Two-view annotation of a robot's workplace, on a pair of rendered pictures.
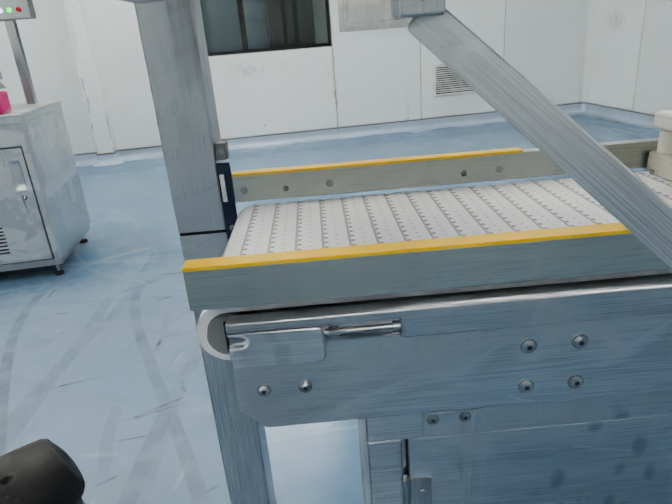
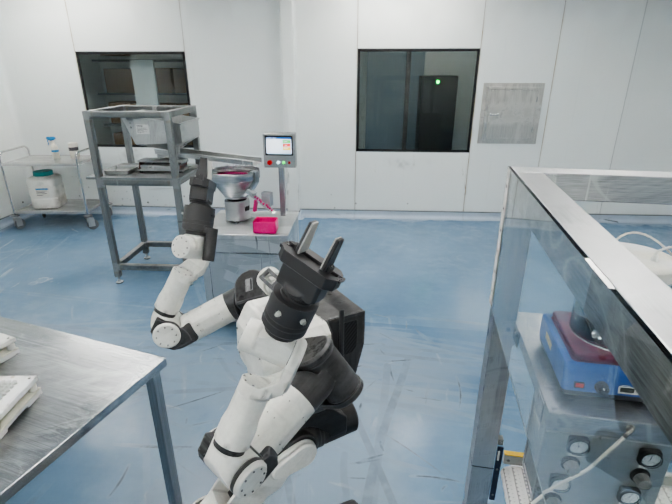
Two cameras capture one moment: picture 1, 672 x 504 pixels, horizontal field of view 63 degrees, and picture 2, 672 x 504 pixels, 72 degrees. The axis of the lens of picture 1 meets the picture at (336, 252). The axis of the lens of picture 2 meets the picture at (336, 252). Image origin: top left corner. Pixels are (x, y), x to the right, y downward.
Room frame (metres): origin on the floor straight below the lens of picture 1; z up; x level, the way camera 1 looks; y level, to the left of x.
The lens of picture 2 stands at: (-0.40, 0.38, 1.83)
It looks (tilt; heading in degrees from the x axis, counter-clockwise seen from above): 22 degrees down; 11
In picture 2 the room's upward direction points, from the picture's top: straight up
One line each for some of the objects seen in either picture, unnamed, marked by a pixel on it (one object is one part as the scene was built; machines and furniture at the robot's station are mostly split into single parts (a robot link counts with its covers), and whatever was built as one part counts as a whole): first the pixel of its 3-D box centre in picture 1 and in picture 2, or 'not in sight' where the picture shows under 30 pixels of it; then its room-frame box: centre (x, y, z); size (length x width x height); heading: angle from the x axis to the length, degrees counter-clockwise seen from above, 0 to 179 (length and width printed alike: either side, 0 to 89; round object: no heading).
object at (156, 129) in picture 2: not in sight; (177, 201); (3.06, 2.45, 0.75); 1.43 x 1.06 x 1.50; 98
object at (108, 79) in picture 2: not in sight; (137, 101); (4.90, 3.91, 1.43); 1.32 x 0.01 x 1.11; 98
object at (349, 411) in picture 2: not in sight; (311, 421); (0.67, 0.67, 0.82); 0.28 x 0.13 x 0.18; 132
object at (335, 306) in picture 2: not in sight; (300, 349); (0.65, 0.69, 1.09); 0.34 x 0.30 x 0.36; 42
